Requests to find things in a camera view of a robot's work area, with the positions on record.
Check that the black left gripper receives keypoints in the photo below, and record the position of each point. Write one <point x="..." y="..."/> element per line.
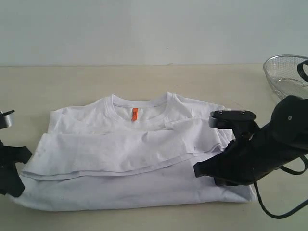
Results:
<point x="10" y="182"/>

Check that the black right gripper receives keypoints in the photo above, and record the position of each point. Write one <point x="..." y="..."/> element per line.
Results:
<point x="232" y="167"/>

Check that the white t-shirt red lettering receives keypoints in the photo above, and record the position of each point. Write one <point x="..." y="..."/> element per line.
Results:
<point x="119" y="154"/>

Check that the metal wire mesh basket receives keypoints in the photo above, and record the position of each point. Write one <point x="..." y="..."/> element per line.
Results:
<point x="287" y="75"/>

